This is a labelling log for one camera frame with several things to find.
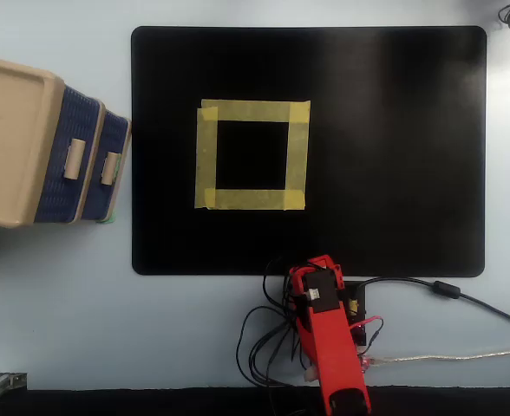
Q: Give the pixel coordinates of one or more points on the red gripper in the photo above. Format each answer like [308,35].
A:
[322,262]

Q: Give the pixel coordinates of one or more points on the red robot arm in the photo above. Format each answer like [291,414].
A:
[333,346]

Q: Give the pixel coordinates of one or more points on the yellow power connector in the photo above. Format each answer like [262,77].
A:
[353,307]

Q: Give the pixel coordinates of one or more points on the controller board with led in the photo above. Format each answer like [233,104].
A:
[364,363]

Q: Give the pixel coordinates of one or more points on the black rectangular table mat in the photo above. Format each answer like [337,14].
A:
[389,151]

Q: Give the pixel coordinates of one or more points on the long yellow masking tape strip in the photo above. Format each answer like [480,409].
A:
[250,110]

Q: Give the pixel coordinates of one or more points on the green tape piece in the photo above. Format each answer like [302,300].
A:
[106,219]

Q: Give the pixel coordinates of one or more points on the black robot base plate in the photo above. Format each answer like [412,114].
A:
[359,290]

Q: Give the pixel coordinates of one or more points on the beige plastic drawer cabinet frame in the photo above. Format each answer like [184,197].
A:
[8,138]

